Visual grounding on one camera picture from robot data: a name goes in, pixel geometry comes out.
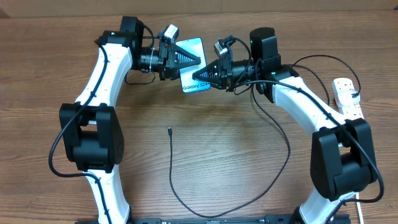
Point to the Galaxy smartphone blue screen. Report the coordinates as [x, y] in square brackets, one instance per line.
[189, 85]

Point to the white charger adapter plug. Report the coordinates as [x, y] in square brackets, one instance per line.
[347, 98]

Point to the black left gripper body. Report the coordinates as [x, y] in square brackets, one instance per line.
[163, 58]

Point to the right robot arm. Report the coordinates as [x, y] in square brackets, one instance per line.
[342, 159]

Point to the white power strip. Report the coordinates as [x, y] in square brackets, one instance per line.
[351, 112]

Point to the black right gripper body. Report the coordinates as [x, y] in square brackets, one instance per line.
[227, 73]

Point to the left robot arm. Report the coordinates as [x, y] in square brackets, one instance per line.
[90, 129]

